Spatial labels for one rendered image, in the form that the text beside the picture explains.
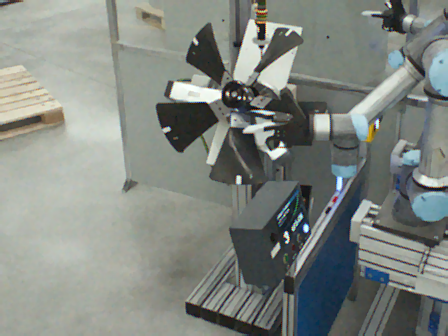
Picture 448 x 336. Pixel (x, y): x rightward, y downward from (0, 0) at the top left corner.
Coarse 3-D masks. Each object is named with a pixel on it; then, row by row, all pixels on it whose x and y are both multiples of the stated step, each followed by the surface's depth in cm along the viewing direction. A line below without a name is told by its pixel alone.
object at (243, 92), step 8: (232, 80) 248; (240, 80) 247; (224, 88) 248; (232, 88) 247; (240, 88) 246; (248, 88) 246; (224, 96) 248; (232, 96) 247; (240, 96) 245; (248, 96) 245; (256, 96) 255; (224, 104) 246; (232, 104) 246; (240, 104) 244; (248, 104) 247; (240, 112) 250
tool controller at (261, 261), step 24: (264, 192) 183; (288, 192) 180; (240, 216) 173; (264, 216) 170; (288, 216) 177; (240, 240) 169; (264, 240) 165; (240, 264) 173; (264, 264) 169; (288, 264) 176
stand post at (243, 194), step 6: (234, 186) 284; (240, 186) 283; (246, 186) 283; (252, 186) 282; (234, 192) 286; (240, 192) 285; (246, 192) 284; (252, 192) 283; (234, 198) 288; (240, 198) 286; (246, 198) 286; (234, 204) 289; (240, 204) 288; (246, 204) 287; (240, 210) 289; (240, 270) 308; (240, 276) 309; (240, 282) 310; (246, 288) 309; (252, 288) 309
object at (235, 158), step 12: (228, 132) 245; (240, 132) 247; (228, 144) 244; (240, 144) 246; (252, 144) 249; (228, 156) 243; (240, 156) 244; (252, 156) 247; (216, 168) 241; (228, 168) 242; (240, 168) 243; (252, 168) 245; (216, 180) 240; (228, 180) 241; (252, 180) 243; (264, 180) 245
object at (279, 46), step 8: (296, 32) 251; (272, 40) 260; (280, 40) 254; (288, 40) 250; (296, 40) 247; (272, 48) 255; (280, 48) 250; (288, 48) 247; (264, 56) 256; (272, 56) 250; (280, 56) 246; (264, 64) 250; (256, 72) 251
